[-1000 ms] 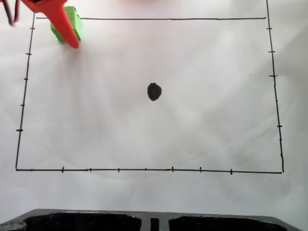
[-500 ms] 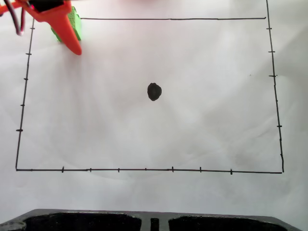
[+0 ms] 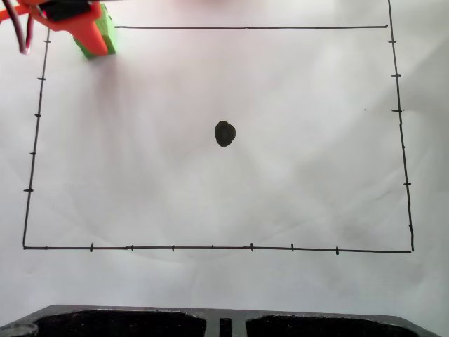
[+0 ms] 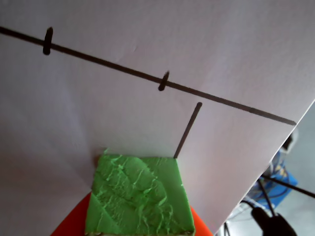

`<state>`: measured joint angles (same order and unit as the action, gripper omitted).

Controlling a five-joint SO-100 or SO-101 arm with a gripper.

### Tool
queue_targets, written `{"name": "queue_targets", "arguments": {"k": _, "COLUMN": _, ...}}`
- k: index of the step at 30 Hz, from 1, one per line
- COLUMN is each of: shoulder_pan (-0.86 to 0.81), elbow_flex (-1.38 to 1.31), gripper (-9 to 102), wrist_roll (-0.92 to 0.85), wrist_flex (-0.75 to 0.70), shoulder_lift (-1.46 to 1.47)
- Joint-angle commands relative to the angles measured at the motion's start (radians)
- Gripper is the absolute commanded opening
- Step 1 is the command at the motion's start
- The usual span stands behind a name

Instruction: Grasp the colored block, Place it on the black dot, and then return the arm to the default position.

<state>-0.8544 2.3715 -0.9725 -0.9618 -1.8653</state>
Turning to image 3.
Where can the green foam cube block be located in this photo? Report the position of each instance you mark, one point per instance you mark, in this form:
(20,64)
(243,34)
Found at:
(109,35)

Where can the black marker dot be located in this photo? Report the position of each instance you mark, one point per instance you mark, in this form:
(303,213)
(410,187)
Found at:
(224,133)

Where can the white paper sheet drawn rectangle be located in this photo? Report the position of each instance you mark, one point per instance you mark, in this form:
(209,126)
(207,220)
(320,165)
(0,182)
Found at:
(224,196)

